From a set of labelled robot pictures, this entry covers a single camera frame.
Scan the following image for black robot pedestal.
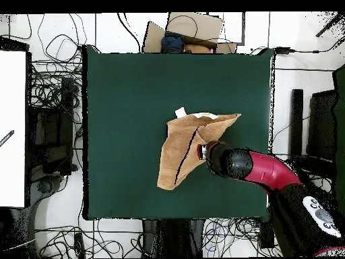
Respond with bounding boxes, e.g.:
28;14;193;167
142;218;206;258

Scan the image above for black chair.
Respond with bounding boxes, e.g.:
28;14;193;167
288;88;338;184

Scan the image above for black rectangular box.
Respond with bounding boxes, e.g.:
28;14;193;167
259;219;275;249

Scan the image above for black power strip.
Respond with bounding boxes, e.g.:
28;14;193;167
73;232;86;258

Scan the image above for black cable bundle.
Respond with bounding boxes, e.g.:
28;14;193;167
269;150;336;195
34;219;145;258
29;13;84;125
204;215;282;257

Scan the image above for white board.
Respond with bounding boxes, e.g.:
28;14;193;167
0;50;27;208

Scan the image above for dark green table cloth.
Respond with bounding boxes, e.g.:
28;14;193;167
82;45;275;221

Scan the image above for orange terry towel with tags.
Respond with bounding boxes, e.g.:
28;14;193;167
156;107;243;191

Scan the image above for orange cloth in box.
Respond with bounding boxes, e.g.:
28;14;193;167
183;43;211;54

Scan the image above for dark blue garment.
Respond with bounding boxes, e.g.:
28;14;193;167
160;32;185;54

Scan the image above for brown cardboard box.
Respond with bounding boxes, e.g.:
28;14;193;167
142;11;238;54

